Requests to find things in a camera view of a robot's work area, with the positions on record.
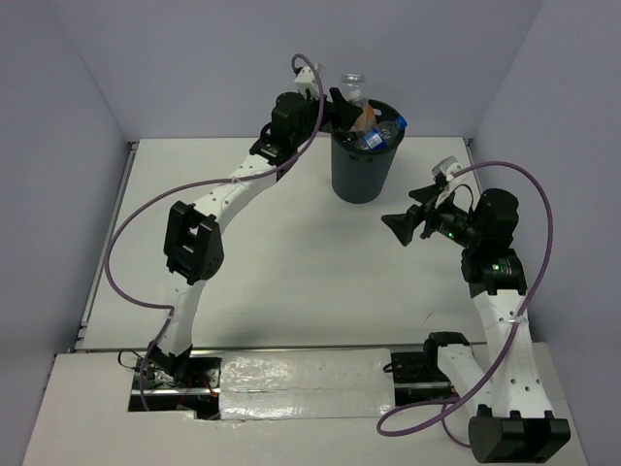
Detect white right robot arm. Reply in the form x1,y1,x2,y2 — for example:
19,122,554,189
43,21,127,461
376,157,571,464

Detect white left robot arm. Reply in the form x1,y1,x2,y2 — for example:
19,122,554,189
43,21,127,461
147,87,362,387

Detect clear plastic bottle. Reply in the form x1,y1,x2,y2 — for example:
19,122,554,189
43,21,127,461
341,74,371,109

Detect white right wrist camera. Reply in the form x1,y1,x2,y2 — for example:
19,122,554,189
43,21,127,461
432,156,462,208

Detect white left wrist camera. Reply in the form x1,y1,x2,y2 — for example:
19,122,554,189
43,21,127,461
294,65,319,100

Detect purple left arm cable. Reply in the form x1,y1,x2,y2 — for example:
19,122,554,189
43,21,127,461
104,53,325,413

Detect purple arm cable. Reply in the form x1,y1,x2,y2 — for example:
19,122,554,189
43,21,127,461
104,53,325,413
376,161,554,449

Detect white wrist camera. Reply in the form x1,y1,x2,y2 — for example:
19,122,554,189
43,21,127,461
432,156,462,208
294,65,319,100

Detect Pepsi label clear bottle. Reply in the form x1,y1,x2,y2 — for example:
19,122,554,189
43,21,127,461
354,116,408,150

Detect silver foil covered panel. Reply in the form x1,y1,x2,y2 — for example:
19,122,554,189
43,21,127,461
218,349,395,420

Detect metal base rail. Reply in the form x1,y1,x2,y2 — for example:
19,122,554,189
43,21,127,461
120,346,457,421

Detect orange label juice bottle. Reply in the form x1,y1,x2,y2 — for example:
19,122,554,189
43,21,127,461
351,103,376,135

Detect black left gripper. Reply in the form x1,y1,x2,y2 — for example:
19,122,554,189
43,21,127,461
291,87,362,149

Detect dark grey plastic bin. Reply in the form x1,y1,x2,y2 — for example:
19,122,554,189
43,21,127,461
331,100,406,204

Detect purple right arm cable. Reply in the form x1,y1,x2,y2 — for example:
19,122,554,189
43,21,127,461
376,161,554,449

